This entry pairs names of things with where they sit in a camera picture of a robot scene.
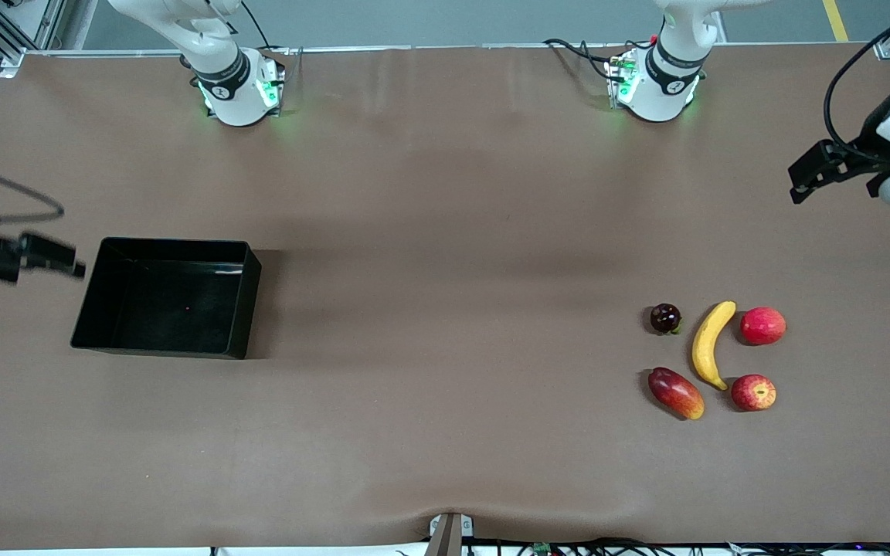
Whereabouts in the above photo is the black plastic box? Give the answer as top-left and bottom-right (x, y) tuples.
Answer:
(70, 236), (263, 361)

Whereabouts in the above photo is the yellow banana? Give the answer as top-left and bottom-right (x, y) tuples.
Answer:
(691, 300), (737, 392)

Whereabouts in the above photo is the red yellow apple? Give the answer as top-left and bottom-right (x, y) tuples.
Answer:
(730, 375), (777, 412)

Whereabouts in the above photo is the red pink round fruit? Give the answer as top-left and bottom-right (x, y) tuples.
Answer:
(740, 307), (787, 345)

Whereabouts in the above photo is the dark purple mangosteen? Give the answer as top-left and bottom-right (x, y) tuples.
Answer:
(651, 303), (683, 336)

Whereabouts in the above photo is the red yellow mango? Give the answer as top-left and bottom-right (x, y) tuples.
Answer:
(647, 367), (705, 421)

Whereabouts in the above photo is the silver table edge rail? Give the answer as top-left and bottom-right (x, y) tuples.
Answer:
(1, 42), (890, 59)

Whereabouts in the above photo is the aluminium frame structure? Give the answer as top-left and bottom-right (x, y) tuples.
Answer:
(0, 0), (67, 74)

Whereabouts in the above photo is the black left arm base cable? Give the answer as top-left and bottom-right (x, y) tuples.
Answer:
(543, 36), (620, 83)

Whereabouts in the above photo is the black arm base cable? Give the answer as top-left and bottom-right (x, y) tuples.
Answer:
(543, 36), (620, 83)
(239, 0), (304, 56)

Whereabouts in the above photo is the black right arm base cable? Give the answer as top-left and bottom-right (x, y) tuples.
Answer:
(239, 0), (304, 56)

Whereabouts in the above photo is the metal table edge bracket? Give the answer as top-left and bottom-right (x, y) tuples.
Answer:
(428, 513), (475, 556)

